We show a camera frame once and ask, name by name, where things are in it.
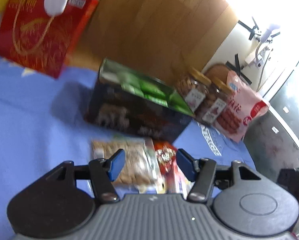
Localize round wooden board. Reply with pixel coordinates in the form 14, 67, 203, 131
205, 64, 230, 81

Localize blue printed blanket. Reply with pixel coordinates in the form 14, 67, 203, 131
0, 50, 258, 240

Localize red snack packet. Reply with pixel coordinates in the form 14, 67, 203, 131
152, 141, 191, 194

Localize green snack packets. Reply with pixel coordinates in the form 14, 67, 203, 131
118, 72, 191, 115

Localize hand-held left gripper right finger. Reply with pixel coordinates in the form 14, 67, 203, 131
176, 149, 261, 203

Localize white cable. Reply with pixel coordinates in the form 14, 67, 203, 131
254, 42, 271, 93

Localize clear peanut snack packet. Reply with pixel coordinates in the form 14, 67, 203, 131
91, 137, 163, 193

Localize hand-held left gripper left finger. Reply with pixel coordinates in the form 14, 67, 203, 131
46, 149, 126, 203

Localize red gift box rope handle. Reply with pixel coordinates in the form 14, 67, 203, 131
0, 0, 100, 79

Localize wooden headboard panel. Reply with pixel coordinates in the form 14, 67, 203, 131
66, 0, 240, 85

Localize white wall charger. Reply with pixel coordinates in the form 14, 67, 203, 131
244, 52, 263, 68

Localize dark cardboard box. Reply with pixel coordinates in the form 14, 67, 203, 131
84, 58, 195, 143

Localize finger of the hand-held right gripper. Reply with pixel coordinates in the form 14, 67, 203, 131
276, 167, 299, 202

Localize nut jar gold lid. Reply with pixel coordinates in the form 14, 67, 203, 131
176, 67, 212, 113
196, 76, 233, 127

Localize pink snack bag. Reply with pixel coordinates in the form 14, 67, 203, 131
214, 70, 270, 143

